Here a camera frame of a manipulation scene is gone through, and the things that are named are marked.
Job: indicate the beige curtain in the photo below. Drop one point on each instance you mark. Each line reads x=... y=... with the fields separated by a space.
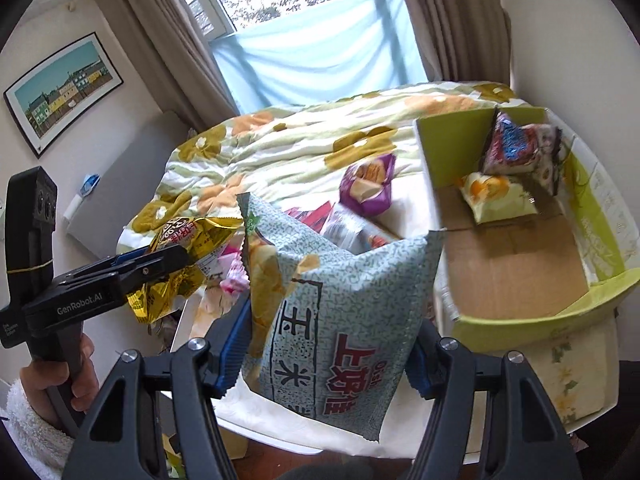
x=167 y=49
x=462 y=40

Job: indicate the framed houses picture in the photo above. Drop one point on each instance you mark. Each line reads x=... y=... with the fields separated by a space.
x=55 y=93

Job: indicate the pale yellow orange snack bag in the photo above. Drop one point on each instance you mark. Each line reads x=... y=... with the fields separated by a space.
x=496 y=198

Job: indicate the floral green orange quilt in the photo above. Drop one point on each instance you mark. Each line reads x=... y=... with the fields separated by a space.
x=295 y=157

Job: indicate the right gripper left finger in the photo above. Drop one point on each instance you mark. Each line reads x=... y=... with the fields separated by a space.
x=121 y=436

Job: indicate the newspaper print Tatre bag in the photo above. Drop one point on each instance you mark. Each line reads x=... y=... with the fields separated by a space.
x=348 y=231

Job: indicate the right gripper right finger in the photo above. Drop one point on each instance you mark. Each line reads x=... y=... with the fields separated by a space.
x=523 y=436

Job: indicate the dark red chocolate snack bag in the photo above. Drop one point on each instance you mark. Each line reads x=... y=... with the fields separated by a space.
x=532 y=149

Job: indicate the light blue window cloth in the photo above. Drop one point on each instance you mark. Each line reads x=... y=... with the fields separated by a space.
x=324 y=53

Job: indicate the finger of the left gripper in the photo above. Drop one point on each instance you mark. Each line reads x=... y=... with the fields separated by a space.
x=127 y=272

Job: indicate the gold chocolate snack bag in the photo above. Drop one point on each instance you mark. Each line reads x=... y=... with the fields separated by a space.
x=203 y=239

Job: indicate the pink white snack bag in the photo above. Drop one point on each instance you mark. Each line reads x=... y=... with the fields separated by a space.
x=227 y=280

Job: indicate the purple snack bag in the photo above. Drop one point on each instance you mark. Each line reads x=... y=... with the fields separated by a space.
x=366 y=187

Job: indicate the green cardboard box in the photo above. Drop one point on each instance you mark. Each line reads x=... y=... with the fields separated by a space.
x=509 y=283

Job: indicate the left hand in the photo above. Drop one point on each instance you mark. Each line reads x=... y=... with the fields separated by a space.
x=41 y=375

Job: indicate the beige curtain right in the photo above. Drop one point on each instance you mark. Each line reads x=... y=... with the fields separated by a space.
x=462 y=40

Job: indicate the beige curtain left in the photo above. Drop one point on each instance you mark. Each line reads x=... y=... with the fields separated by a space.
x=167 y=49

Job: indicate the blue white tube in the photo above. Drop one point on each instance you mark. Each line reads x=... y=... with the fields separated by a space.
x=87 y=187

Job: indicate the pink flat snack bag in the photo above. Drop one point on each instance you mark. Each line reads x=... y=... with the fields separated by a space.
x=314 y=219

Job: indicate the light green corn chip bag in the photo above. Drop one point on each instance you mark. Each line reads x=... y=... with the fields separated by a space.
x=332 y=331

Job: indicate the white fluffy left sleeve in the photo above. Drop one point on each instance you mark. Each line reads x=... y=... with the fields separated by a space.
x=43 y=447

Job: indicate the grey headboard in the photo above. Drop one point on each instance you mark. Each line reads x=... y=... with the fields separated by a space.
x=126 y=186

